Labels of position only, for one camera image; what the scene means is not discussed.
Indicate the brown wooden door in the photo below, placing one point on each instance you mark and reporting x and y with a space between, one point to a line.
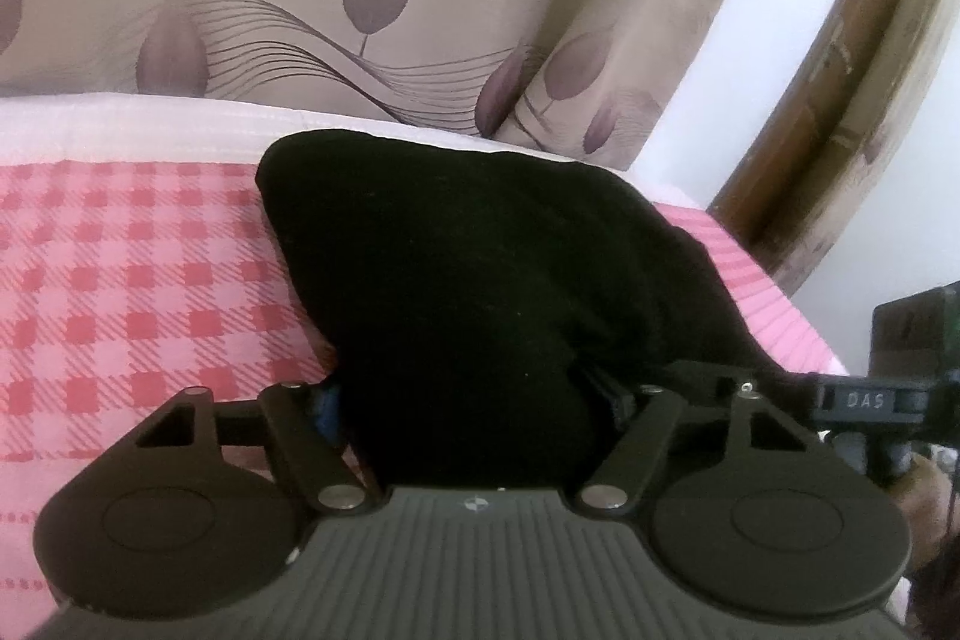
833 132

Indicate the person's right hand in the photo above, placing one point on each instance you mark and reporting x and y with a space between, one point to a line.
924 495

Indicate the small black garment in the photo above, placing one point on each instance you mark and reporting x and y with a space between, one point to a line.
487 309

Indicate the pink checked bed sheet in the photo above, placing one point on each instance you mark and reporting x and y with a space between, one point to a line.
136 261

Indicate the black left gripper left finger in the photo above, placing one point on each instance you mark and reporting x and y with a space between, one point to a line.
201 504

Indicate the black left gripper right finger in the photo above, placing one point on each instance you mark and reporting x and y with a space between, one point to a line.
744 501

